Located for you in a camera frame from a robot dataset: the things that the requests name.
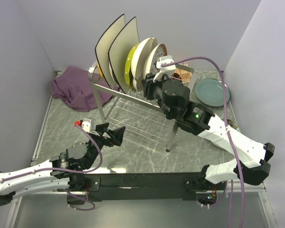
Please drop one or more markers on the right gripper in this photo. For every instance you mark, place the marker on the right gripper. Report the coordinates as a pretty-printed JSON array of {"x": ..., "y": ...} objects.
[{"x": 150, "y": 84}]

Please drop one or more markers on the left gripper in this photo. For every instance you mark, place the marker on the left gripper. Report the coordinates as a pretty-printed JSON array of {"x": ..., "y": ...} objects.
[{"x": 116, "y": 137}]

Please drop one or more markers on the teal round plate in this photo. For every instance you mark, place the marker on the teal round plate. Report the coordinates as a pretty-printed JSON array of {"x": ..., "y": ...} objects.
[{"x": 210, "y": 92}]

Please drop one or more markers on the mint floral plate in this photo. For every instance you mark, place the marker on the mint floral plate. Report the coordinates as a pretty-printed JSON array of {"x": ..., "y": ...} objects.
[{"x": 233, "y": 124}]

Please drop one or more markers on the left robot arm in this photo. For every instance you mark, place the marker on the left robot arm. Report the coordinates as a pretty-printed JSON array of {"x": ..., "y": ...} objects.
[{"x": 65, "y": 171}]

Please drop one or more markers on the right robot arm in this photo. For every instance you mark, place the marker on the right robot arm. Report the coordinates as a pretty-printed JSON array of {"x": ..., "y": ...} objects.
[{"x": 250, "y": 164}]

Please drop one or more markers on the metal dish rack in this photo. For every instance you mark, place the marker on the metal dish rack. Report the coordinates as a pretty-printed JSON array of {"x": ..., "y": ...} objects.
[{"x": 141, "y": 117}]

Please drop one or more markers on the white ribbed plate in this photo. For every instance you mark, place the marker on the white ribbed plate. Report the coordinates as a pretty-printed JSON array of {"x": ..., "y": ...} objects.
[{"x": 147, "y": 65}]

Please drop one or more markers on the green polka dot plate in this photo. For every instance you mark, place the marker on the green polka dot plate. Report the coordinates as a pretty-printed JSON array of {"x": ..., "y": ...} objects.
[{"x": 128, "y": 76}]

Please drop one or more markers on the wooden compartment tray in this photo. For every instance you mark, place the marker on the wooden compartment tray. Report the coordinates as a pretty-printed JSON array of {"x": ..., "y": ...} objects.
[{"x": 184, "y": 73}]

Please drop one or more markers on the floral patterned plate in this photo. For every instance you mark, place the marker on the floral patterned plate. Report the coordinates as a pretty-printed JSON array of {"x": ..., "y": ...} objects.
[{"x": 160, "y": 51}]

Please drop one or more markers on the cream round bowl plate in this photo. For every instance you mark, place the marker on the cream round bowl plate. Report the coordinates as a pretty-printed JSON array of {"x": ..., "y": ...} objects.
[{"x": 140, "y": 55}]

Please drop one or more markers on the orange plate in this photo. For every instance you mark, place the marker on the orange plate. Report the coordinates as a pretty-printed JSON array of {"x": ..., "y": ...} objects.
[{"x": 100, "y": 71}]

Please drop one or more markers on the front square cream plate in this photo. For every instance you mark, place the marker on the front square cream plate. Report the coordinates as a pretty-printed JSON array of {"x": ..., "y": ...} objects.
[{"x": 119, "y": 49}]

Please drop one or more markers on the square cream plate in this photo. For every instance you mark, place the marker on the square cream plate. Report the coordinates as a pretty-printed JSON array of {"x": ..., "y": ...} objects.
[
  {"x": 102, "y": 48},
  {"x": 119, "y": 49}
]

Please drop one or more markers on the purple cloth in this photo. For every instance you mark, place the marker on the purple cloth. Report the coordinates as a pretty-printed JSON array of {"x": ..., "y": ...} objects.
[{"x": 74, "y": 88}]

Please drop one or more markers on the rear square cream plate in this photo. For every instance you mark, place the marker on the rear square cream plate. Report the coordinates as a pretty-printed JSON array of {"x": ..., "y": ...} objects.
[{"x": 102, "y": 48}]

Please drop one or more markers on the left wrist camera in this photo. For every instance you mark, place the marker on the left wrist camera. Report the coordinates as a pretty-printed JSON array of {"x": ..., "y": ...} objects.
[{"x": 87, "y": 124}]

